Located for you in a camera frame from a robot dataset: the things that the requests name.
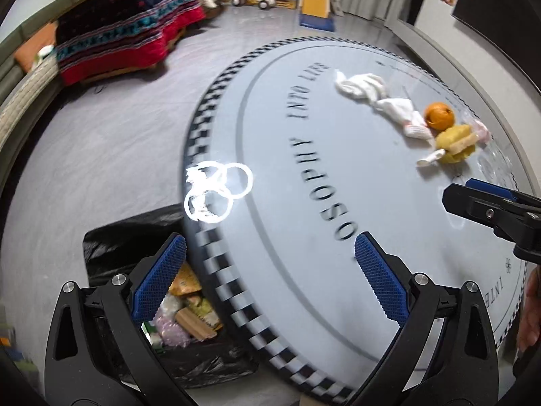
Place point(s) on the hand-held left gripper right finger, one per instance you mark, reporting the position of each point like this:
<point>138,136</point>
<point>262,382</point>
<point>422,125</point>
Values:
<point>380,277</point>

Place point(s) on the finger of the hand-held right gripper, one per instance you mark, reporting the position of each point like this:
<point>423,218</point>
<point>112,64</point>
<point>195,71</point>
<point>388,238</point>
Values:
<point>473,205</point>
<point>494,189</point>

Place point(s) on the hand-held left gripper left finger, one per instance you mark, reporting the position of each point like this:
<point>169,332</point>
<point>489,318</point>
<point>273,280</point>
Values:
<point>158,279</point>

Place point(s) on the clear bag with white filling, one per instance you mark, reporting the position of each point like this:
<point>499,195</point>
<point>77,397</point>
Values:
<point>171,304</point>

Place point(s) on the pink plastic bag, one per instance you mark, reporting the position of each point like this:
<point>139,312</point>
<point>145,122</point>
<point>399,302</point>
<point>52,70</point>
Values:
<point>169,332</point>

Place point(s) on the green and white packet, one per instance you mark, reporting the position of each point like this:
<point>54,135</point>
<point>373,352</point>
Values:
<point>150,334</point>

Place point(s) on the brown cardboard piece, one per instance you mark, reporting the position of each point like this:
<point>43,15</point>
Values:
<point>192,323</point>

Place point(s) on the black trash bag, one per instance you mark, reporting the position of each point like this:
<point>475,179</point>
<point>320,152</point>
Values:
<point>126,228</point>

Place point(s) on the person's right hand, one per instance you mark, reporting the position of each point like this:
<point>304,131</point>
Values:
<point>531,308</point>

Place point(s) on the clear plastic container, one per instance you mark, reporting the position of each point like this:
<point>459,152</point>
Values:
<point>498,165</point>

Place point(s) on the yellow fruit peel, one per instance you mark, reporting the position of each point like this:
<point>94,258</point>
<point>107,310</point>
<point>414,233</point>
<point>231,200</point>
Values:
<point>456,143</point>

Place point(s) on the pink wrapper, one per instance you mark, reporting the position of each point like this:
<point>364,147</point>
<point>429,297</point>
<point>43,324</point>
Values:
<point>482,131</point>

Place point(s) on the white paper scrap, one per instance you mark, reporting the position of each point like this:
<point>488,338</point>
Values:
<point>431,157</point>

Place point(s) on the orange fruit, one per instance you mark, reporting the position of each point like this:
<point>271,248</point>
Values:
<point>439,116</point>

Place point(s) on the crumpled white tissue near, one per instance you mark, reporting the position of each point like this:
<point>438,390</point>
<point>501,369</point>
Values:
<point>401,112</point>

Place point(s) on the white cloth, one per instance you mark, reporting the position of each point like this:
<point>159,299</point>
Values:
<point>359,84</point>

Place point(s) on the beige quilted sofa cover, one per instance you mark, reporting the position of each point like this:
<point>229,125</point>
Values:
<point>23,97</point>

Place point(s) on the table with patterned red cloth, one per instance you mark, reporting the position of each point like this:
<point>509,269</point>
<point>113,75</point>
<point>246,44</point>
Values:
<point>126,21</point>

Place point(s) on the orange cushion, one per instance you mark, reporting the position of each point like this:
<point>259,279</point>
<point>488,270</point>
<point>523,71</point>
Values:
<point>34,46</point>

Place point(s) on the green sofa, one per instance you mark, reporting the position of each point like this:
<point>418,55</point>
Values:
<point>8,59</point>

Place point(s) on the woven toy basket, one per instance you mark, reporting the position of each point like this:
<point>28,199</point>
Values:
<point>213,0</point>

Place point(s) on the dark wall screen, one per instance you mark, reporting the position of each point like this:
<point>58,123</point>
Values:
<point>503,4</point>

